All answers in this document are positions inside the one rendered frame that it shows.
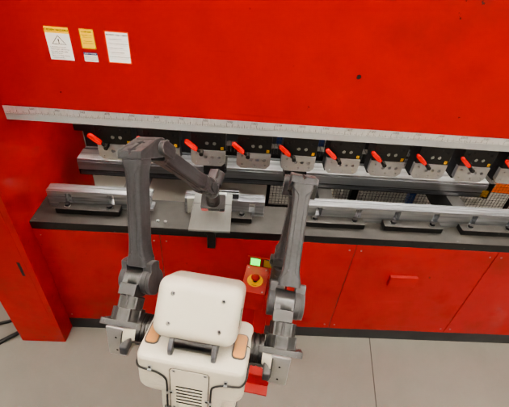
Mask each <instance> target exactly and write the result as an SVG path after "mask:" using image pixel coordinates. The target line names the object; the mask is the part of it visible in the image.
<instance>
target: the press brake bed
mask: <svg viewBox="0 0 509 407"><path fill-rule="evenodd" d="M33 232H34V234H35V236H36V239H37V241H38V243H39V246H40V249H41V251H42V254H43V255H44V259H45V261H46V263H47V265H48V268H49V271H50V273H51V275H52V277H53V281H54V283H55V285H56V287H57V290H58V293H59V295H60V297H61V300H62V303H63V305H64V307H65V311H66V312H67V314H68V317H69V319H70V321H71V324H72V326H73V327H91V328H106V324H102V323H99V322H100V318H101V317H106V316H111V312H112V309H113V305H118V301H119V298H120V293H118V291H119V287H120V286H119V284H118V277H119V273H120V270H121V269H122V265H121V260H122V259H123V258H125V257H128V233H112V232H96V231H80V230H64V229H33ZM151 242H152V249H153V253H154V260H158V261H159V269H161V270H162V273H163V278H164V277H166V276H167V275H170V274H172V273H175V272H176V271H190V272H195V273H201V274H205V275H214V276H219V277H224V278H229V279H238V280H241V281H242V282H243V279H244V275H245V272H246V266H247V259H248V255H250V256H255V257H260V258H268V259H270V256H271V254H274V253H275V248H276V245H277V244H278V242H279V241H270V240H255V239H238V238H223V237H216V248H215V249H213V248H207V237H191V236H175V235H159V234H151ZM390 275H408V276H418V278H419V279H418V281H417V283H416V284H415V286H414V287H395V286H387V284H386V283H387V281H388V279H389V276H390ZM300 278H301V284H303V285H306V291H305V310H304V314H303V317H302V320H301V321H300V320H297V321H296V320H292V323H293V324H296V325H297V327H296V333H295V335H301V336H323V337H344V338H386V339H407V340H428V341H450V342H491V343H509V253H508V252H491V251H476V250H445V249H428V248H413V247H396V246H380V245H349V244H334V243H317V242H304V243H303V249H302V255H301V267H300Z"/></svg>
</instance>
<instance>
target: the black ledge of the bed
mask: <svg viewBox="0 0 509 407"><path fill-rule="evenodd" d="M153 202H155V203H156V204H155V206H154V210H153V211H150V222H151V234H159V235H175V236H191V237H207V235H205V232H197V231H188V227H189V223H190V215H191V213H187V212H186V208H185V202H183V201H168V200H153ZM55 208H56V206H53V205H50V202H49V200H48V196H46V198H45V199H44V201H43V202H42V204H41V205H40V206H39V208H38V209H37V210H36V212H35V214H34V215H33V217H32V218H31V219H30V220H29V222H30V224H31V227H32V228H33V229H64V230H80V231H96V232H112V233H128V211H127V209H123V210H122V212H121V214H120V216H96V215H81V214H65V213H57V212H56V209H55ZM287 209H288V208H284V207H269V206H264V212H263V216H252V220H251V224H248V223H233V222H231V224H230V233H216V237H223V238H238V239H255V240H270V241H279V240H280V238H281V234H282V231H283V227H284V220H285V217H286V212H287ZM157 220H159V222H157ZM164 220H166V221H167V222H166V223H164ZM364 224H365V226H364V229H339V228H324V227H309V226H305V237H304V242H317V243H334V244H349V245H380V246H396V247H413V248H428V249H445V250H476V251H491V252H508V253H509V237H491V236H476V235H460V233H459V232H458V230H457V228H456V227H442V228H443V231H442V233H415V232H400V231H385V230H383V228H382V226H381V223H367V222H364Z"/></svg>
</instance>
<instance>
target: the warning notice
mask: <svg viewBox="0 0 509 407"><path fill-rule="evenodd" d="M43 28H44V34H45V37H46V40H47V44H48V49H49V52H50V56H51V59H56V60H67V61H75V60H74V54H73V49H72V46H71V42H70V38H69V32H68V28H67V27H50V26H43Z"/></svg>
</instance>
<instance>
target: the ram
mask: <svg viewBox="0 0 509 407"><path fill-rule="evenodd" d="M43 26H50V27H67V28H68V32H69V38H70V42H71V46H72V49H73V54H74V60H75V61H67V60H56V59H51V56H50V52H49V49H48V44H47V40H46V37H45V34H44V28H43ZM79 28H82V29H93V32H94V38H95V45H96V49H89V48H82V42H81V39H80V35H79V30H78V29H79ZM104 31H122V32H127V33H128V38H129V45H130V52H131V58H132V65H130V64H118V63H109V60H108V55H107V46H106V41H105V36H104ZM83 52H95V53H97V54H98V59H99V62H90V61H85V58H84V54H83ZM0 101H1V104H2V105H4V106H16V107H39V108H52V109H64V110H76V111H100V112H112V113H124V114H137V115H160V116H172V117H184V118H197V119H209V120H232V121H245V122H257V123H269V124H293V125H305V126H318V127H329V128H353V129H365V130H377V131H390V132H413V133H426V134H438V135H450V136H474V137H485V138H498V139H509V0H0ZM5 115H6V118H7V119H8V120H31V121H44V122H56V123H69V124H93V125H106V126H118V127H130V128H155V129H167V130H179V131H193V132H216V133H229V134H242V135H254V136H278V137H291V138H304V139H316V140H328V141H353V142H365V143H378V144H391V145H415V146H427V147H440V148H453V149H476V150H489V151H502V152H509V146H505V145H482V144H470V143H457V142H444V141H421V140H408V139H396V138H384V137H371V136H347V135H335V134H322V133H310V132H286V131H274V130H261V129H249V128H225V127H213V126H200V125H188V124H164V123H151V122H139V121H127V120H103V119H90V118H78V117H65V116H53V115H29V114H17V113H5Z"/></svg>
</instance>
